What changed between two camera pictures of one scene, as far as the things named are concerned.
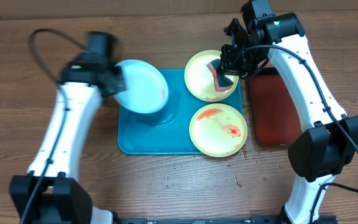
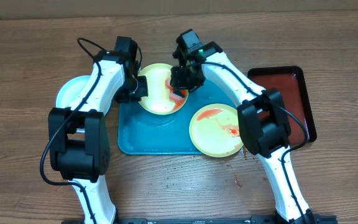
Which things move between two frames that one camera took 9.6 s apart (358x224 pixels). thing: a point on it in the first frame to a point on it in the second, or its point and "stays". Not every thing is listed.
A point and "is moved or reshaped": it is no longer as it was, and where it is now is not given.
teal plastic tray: [166, 131] stays
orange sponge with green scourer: [221, 81] is moved or reshaped
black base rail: [253, 219] stays
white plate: [146, 91] is moved or reshaped
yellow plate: [218, 130] stays
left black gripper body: [119, 83] to [133, 91]
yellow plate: [199, 79] is moved or reshaped
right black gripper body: [240, 63] to [187, 79]
